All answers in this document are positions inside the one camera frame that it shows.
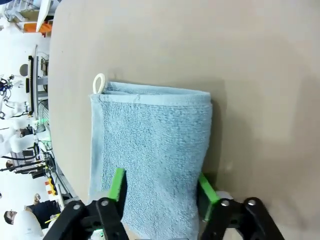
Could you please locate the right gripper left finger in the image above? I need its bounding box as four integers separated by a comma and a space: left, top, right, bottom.
43, 167, 133, 240

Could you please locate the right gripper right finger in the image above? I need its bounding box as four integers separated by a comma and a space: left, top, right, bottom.
197, 172, 286, 240

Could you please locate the light blue terry towel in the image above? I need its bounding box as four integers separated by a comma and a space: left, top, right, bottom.
88, 73, 214, 240

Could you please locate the person in dark top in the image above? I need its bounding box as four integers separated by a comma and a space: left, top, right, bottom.
24, 193, 63, 230

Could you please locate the bearded man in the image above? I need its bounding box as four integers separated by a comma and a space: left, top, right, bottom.
3, 209, 19, 226

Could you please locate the orange crate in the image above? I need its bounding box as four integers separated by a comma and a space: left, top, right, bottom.
23, 21, 55, 35

